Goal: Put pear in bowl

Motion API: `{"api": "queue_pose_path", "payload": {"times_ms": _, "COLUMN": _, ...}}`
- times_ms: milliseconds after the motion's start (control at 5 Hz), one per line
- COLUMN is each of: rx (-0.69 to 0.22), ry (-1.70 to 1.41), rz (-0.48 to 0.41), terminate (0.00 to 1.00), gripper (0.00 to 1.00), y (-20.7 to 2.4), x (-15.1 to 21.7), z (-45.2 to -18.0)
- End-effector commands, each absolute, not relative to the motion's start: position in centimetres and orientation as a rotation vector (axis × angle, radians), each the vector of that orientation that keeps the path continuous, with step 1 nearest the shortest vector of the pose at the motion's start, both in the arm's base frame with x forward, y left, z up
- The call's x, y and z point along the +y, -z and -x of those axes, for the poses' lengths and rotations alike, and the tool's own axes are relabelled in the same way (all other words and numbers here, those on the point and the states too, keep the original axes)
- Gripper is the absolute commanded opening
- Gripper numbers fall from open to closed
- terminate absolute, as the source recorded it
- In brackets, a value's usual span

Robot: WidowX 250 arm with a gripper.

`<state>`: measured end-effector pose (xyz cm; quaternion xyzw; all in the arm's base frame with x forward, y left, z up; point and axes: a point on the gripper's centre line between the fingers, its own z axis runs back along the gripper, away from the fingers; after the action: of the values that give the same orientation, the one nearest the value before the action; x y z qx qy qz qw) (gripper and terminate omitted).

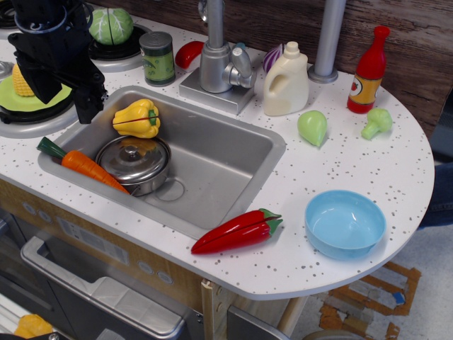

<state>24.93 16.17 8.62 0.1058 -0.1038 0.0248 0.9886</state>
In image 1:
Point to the yellow toy on floor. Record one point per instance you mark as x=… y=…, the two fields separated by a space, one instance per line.
x=32 y=325

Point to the purple toy onion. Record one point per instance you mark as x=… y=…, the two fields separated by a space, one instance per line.
x=272 y=56

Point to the silver toy sink basin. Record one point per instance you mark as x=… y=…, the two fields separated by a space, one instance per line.
x=218 y=164

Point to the red toy chili pepper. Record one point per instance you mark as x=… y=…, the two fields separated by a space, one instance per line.
x=245 y=230

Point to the green toy cabbage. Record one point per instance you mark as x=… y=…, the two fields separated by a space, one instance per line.
x=111 y=26

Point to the orange toy carrot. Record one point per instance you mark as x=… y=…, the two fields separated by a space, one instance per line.
x=80 y=163

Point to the silver vertical pole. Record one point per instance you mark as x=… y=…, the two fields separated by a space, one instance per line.
x=323 y=70

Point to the back right stove burner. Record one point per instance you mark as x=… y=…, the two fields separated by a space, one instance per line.
x=118 y=58

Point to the silver stove knob left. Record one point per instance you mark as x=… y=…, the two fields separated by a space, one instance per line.
x=6 y=69

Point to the front left stove burner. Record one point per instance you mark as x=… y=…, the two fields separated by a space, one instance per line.
x=38 y=123

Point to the light green plate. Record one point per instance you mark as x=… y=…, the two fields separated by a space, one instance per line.
x=11 y=101

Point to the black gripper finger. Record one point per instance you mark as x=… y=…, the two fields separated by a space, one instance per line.
x=86 y=106

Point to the stove burner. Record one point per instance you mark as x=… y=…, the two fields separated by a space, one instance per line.
x=7 y=19
x=38 y=123
x=118 y=58

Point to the light blue plastic bowl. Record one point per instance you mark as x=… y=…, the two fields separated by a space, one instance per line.
x=344 y=225

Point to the yellow toy bell pepper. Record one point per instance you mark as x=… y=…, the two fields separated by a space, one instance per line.
x=140 y=119

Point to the yellow toy corn cob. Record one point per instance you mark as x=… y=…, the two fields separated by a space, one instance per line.
x=20 y=85

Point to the red toy tomato slice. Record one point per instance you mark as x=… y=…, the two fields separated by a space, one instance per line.
x=188 y=57

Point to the toy oven door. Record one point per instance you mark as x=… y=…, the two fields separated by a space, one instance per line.
x=100 y=307

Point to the steel pot with lid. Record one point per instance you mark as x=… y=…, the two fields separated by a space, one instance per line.
x=140 y=165

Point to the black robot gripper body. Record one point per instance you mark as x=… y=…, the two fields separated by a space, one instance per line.
x=52 y=49

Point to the green toy broccoli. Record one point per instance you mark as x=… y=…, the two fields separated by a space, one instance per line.
x=378 y=120

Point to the silver toy faucet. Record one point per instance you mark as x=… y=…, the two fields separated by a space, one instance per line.
x=225 y=78

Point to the green toy pear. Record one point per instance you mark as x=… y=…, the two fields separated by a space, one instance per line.
x=312 y=126

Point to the green toy tin can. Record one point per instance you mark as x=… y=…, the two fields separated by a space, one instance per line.
x=157 y=58

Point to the back left stove burner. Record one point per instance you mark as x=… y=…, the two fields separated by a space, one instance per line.
x=7 y=19

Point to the red toy ketchup bottle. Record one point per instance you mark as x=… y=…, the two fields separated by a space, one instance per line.
x=369 y=74

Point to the cream toy detergent bottle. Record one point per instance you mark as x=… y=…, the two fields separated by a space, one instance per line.
x=286 y=87

